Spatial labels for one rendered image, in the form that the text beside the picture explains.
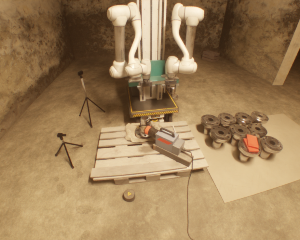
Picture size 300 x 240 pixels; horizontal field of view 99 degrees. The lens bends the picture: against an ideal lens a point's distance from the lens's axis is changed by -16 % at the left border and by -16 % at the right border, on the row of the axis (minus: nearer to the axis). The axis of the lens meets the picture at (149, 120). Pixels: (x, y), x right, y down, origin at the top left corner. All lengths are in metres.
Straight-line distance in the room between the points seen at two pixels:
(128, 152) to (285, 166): 1.97
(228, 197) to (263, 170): 0.63
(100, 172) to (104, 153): 0.27
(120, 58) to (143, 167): 1.19
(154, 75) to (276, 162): 1.96
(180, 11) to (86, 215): 2.16
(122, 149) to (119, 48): 1.11
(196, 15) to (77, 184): 2.13
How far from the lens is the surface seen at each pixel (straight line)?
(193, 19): 1.77
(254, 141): 2.01
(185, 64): 1.65
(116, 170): 1.59
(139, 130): 1.93
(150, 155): 1.74
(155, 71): 2.08
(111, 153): 1.78
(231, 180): 1.88
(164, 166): 1.60
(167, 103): 2.22
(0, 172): 2.51
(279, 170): 2.33
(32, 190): 2.05
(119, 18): 1.60
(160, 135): 1.56
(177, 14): 1.77
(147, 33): 2.04
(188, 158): 1.62
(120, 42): 1.67
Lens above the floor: 1.46
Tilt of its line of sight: 37 degrees down
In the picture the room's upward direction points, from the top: straight up
